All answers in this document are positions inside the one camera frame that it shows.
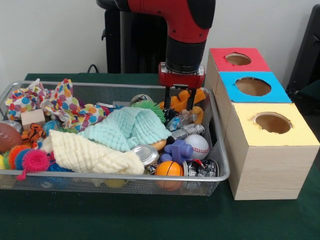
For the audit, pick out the clear mesh bin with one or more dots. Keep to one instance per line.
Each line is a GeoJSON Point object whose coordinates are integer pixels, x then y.
{"type": "Point", "coordinates": [100, 186]}

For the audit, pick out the orange rubber toy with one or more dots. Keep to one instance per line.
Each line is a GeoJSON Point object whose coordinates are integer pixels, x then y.
{"type": "Point", "coordinates": [179, 103]}

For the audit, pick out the brown toy football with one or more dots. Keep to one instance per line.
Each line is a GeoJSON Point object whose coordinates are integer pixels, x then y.
{"type": "Point", "coordinates": [9, 136]}

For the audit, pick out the green spiky ball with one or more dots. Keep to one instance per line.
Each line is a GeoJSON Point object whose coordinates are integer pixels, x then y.
{"type": "Point", "coordinates": [148, 106]}

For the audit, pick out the small orange basketball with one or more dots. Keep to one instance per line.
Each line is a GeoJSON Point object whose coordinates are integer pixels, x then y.
{"type": "Point", "coordinates": [169, 168]}

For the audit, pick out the black chair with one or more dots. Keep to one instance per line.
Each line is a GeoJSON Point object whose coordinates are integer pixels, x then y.
{"type": "Point", "coordinates": [307, 55]}

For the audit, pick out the wooden box with three holes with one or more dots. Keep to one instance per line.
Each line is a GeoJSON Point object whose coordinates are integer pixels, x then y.
{"type": "Point", "coordinates": [270, 160]}

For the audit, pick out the cream yellow cloth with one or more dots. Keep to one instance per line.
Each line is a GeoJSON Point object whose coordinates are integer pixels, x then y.
{"type": "Point", "coordinates": [90, 152]}

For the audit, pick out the pink spiky ball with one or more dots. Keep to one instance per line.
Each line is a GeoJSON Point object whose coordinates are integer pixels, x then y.
{"type": "Point", "coordinates": [36, 160]}

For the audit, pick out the silver can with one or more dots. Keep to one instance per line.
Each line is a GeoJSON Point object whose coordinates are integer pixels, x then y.
{"type": "Point", "coordinates": [145, 155]}

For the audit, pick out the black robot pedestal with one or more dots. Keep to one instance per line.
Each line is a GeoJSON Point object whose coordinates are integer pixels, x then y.
{"type": "Point", "coordinates": [140, 45]}

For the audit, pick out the white ball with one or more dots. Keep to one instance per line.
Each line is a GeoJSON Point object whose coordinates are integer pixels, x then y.
{"type": "Point", "coordinates": [198, 146]}

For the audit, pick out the mint green cloth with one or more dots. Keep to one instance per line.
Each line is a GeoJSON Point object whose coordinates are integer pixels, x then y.
{"type": "Point", "coordinates": [130, 127]}

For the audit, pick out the polka dot cloth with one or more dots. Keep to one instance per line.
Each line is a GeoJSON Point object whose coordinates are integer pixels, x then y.
{"type": "Point", "coordinates": [70, 107]}

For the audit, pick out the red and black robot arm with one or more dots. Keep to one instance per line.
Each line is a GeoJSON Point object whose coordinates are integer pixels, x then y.
{"type": "Point", "coordinates": [190, 20]}

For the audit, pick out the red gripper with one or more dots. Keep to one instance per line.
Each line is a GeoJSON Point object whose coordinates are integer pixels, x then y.
{"type": "Point", "coordinates": [182, 81]}

